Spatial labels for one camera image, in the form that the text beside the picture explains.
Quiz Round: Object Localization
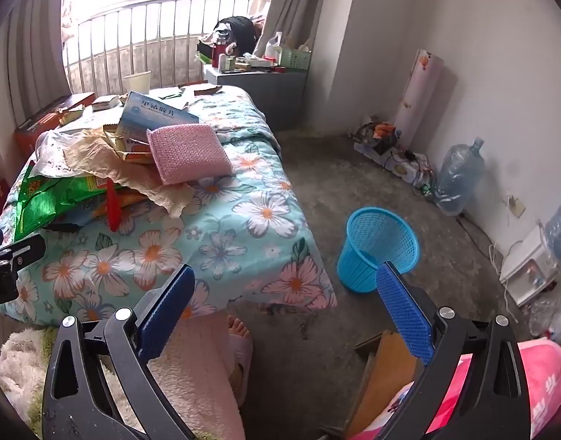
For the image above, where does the person's foot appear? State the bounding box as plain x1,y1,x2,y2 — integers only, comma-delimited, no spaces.
225,314,254,399

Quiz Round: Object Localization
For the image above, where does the orange black tool bag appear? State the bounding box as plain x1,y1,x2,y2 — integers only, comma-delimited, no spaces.
356,121,398,154

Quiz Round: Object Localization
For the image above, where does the white green fuzzy rug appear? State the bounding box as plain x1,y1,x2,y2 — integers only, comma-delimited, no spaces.
0,325,125,440

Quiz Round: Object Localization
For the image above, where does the green chip bag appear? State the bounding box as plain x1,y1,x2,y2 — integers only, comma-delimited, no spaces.
14,162,121,241

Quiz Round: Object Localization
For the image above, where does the metal window railing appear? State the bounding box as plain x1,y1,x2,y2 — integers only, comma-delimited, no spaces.
63,0,251,95

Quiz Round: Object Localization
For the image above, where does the white water dispenser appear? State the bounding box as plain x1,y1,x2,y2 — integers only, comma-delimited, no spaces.
499,227,561,307

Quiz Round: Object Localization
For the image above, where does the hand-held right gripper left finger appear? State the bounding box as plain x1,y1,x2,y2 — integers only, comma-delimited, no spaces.
41,263,197,440

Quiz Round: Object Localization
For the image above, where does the floral print blanket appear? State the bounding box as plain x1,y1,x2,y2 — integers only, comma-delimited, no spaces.
0,85,338,326

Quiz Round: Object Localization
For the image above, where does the green plastic basket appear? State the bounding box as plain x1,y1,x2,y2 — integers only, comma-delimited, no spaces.
279,48,312,70

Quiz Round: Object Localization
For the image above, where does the crumpled beige paper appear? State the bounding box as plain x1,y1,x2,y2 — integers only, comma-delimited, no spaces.
63,128,196,218

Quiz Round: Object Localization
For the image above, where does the grey cabinet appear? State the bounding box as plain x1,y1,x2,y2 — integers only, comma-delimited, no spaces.
203,65,309,131

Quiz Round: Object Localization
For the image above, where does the red cardboard box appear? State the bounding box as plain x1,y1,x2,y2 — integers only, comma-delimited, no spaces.
15,92,96,157

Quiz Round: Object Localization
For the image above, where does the blue plastic wastebasket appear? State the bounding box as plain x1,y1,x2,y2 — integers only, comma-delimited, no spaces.
337,207,421,294

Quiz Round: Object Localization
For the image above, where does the empty clear water jug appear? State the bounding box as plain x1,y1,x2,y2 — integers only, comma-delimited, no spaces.
434,136,487,217

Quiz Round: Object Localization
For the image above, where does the pink blanket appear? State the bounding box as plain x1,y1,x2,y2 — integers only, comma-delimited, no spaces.
349,337,561,440

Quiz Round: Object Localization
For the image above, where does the yellow green packet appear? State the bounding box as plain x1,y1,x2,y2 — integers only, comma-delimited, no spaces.
56,104,85,125

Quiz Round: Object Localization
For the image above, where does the crumpled clear plastic bag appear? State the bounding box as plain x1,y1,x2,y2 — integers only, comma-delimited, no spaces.
528,293,561,337

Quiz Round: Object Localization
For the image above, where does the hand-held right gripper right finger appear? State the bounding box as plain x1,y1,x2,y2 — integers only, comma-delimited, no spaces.
376,261,538,440

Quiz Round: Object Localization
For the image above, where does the grey curtain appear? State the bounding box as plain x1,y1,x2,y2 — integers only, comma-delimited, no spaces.
0,0,73,102
253,0,331,62

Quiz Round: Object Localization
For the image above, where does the white paper cup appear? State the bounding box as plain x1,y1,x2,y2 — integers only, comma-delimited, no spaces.
124,71,152,97

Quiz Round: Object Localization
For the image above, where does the white blue medicine box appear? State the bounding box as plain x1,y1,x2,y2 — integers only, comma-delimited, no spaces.
115,91,200,140

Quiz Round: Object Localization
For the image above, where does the wooden board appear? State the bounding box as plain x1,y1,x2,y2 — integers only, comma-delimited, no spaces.
345,329,423,427

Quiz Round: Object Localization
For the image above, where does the orange snack packet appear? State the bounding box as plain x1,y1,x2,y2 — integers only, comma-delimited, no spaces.
120,140,155,166

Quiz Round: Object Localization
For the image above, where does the white printed roll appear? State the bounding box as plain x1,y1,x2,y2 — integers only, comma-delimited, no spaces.
393,49,446,140

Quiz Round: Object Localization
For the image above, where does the person's pink fleece leg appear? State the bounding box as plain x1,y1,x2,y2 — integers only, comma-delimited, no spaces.
120,314,247,440

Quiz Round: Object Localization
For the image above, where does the pink knitted cloth pad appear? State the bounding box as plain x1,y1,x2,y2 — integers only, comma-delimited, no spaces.
147,124,234,185

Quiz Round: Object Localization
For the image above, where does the red plastic wrapper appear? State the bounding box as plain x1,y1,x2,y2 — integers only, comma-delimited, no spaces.
106,179,124,233

